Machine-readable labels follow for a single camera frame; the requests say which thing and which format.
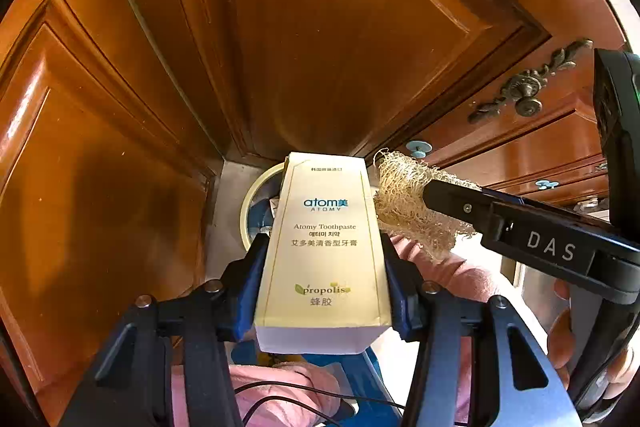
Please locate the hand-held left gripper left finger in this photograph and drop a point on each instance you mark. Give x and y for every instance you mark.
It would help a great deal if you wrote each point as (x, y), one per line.
(252, 287)

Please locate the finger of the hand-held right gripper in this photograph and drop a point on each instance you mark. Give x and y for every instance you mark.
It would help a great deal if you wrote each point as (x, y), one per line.
(550, 210)
(460, 202)

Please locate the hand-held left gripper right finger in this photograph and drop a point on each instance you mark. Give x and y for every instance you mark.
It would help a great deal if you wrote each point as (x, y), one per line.
(397, 287)

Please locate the dried loofah sponge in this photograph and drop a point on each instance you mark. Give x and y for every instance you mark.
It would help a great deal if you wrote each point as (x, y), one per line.
(405, 202)

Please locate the pale yellow cardboard box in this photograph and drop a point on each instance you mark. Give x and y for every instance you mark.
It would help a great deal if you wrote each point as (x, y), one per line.
(320, 257)

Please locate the round trash bin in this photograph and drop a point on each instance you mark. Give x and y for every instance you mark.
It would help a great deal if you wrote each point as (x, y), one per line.
(247, 207)

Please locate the person's right hand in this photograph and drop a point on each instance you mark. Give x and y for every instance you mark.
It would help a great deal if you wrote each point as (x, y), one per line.
(560, 342)

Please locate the blue child lock knob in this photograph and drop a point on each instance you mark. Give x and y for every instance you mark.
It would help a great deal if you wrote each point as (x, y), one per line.
(417, 148)
(546, 183)

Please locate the plain wooden drawer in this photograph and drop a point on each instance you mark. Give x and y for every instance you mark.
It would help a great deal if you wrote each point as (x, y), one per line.
(510, 179)

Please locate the pink fleece trousers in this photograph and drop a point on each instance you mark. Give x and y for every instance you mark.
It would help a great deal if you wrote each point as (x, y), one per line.
(280, 387)

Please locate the rectangular panel wooden cabinet door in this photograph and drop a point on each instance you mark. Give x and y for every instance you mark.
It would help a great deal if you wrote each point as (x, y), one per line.
(100, 157)

